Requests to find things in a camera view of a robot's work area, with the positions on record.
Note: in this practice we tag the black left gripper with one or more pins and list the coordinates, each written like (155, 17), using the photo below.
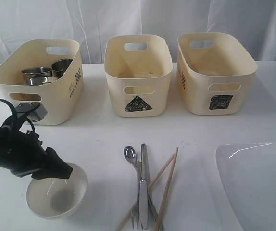
(22, 154)

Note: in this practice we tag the white plastic bowl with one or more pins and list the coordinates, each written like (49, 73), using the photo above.
(54, 198)

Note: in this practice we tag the steel bowl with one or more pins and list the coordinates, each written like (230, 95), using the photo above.
(36, 81)

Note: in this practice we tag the steel table knife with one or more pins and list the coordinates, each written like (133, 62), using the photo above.
(143, 193)

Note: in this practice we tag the steel mug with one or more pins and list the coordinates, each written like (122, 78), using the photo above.
(36, 72)
(60, 66)

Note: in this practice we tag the white square plate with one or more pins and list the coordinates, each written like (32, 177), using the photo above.
(248, 176)

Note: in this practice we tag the steel spoon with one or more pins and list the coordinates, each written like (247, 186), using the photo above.
(132, 157)

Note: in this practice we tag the steel fork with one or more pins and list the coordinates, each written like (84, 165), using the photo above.
(135, 210)

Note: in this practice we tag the wooden chopstick right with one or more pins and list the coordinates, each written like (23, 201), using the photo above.
(166, 191)

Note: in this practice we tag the cream bin with triangle mark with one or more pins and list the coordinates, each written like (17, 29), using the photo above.
(138, 71)

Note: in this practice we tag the cream bin with square mark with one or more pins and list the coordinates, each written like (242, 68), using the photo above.
(214, 72)

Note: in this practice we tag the white backdrop curtain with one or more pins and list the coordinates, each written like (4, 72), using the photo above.
(93, 22)

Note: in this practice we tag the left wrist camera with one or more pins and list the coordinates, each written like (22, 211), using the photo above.
(33, 111)

